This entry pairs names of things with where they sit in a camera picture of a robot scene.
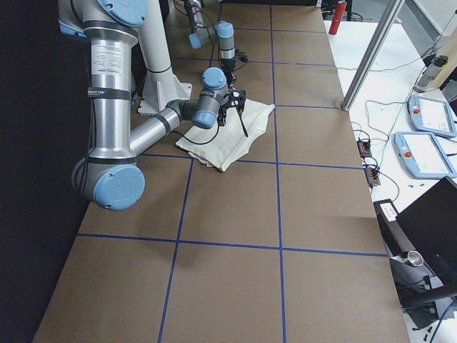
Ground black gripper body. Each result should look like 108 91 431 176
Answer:
220 58 236 82
217 89 246 126

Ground cream long-sleeve cat shirt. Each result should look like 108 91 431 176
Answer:
176 99 275 172

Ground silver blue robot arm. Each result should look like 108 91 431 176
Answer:
59 1 246 211
173 0 238 89

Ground red cylindrical bottle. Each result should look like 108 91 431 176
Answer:
328 0 347 35

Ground far orange black adapter box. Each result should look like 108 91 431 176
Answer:
356 139 373 159

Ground orange black adapter box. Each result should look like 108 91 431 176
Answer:
363 164 381 189
356 139 373 159

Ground near orange black adapter box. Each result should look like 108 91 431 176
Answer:
363 164 381 189

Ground near blue teach pendant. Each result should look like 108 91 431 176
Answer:
393 131 456 179

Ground blue teach pendant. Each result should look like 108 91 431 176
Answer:
393 131 456 179
408 94 456 139

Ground clear plastic bottle green cap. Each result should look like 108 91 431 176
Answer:
413 55 448 93

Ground far blue teach pendant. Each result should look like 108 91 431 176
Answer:
408 94 456 139

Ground black box white remote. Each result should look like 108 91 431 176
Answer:
373 199 416 256

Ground black laptop computer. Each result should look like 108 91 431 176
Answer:
396 177 456 283

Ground aluminium frame post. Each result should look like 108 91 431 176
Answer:
341 0 406 111

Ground black camera stand base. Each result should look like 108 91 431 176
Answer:
388 250 456 330

